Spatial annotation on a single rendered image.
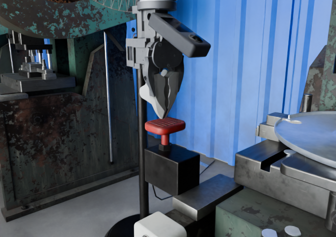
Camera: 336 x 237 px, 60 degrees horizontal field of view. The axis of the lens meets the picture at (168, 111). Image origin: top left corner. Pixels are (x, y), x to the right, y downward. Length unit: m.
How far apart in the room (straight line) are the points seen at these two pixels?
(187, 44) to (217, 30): 1.69
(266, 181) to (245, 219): 0.09
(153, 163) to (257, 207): 0.20
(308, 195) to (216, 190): 0.15
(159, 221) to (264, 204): 0.18
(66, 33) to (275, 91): 1.26
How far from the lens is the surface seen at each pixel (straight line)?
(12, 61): 3.47
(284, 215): 0.52
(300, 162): 0.36
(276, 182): 0.54
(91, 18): 1.57
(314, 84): 0.90
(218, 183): 0.59
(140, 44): 0.54
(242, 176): 0.58
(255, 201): 0.54
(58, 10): 1.51
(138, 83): 1.18
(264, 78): 1.93
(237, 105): 2.07
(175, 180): 0.53
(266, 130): 0.66
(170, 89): 0.55
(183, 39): 0.47
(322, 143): 0.43
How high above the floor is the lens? 0.91
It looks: 14 degrees down
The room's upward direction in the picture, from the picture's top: straight up
